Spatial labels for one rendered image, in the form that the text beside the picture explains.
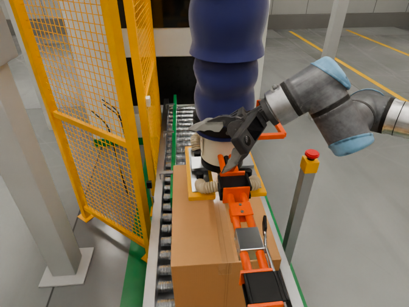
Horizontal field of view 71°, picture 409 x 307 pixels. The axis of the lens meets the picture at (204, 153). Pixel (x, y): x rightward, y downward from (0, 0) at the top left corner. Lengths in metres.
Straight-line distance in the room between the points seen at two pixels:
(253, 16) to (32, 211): 1.58
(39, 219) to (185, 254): 1.10
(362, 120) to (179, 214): 0.81
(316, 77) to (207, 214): 0.77
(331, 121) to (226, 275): 0.71
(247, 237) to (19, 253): 2.15
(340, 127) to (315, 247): 1.87
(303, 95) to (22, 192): 1.57
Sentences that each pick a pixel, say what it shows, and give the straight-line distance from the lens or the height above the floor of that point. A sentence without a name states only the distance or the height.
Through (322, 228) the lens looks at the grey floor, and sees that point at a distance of 2.64.
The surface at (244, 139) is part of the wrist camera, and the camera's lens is 0.63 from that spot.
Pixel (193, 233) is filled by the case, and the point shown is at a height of 0.95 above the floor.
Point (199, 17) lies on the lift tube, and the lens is 0.87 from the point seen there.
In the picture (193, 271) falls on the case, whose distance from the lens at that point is 1.12.
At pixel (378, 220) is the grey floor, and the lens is 2.91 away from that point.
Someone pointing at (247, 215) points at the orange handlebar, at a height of 1.25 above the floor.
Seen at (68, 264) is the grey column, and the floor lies 0.14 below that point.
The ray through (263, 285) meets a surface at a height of 1.27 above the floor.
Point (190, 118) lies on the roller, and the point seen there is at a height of 0.55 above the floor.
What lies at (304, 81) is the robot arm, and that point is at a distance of 0.67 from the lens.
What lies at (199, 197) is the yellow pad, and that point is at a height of 1.13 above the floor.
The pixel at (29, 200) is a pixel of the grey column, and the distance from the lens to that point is 1.89.
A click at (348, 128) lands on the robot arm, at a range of 0.68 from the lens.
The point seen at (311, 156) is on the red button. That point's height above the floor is 1.03.
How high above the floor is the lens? 1.85
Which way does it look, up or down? 34 degrees down
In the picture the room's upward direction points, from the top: straight up
